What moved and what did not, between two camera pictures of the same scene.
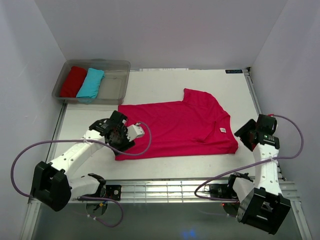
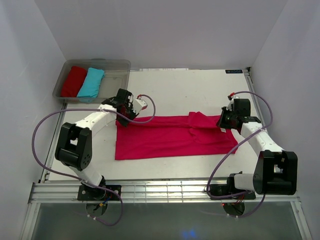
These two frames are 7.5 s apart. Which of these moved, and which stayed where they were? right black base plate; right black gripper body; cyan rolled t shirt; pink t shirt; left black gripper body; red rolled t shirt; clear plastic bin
Moved: left black gripper body; right black gripper body; pink t shirt
Stayed: cyan rolled t shirt; clear plastic bin; right black base plate; red rolled t shirt
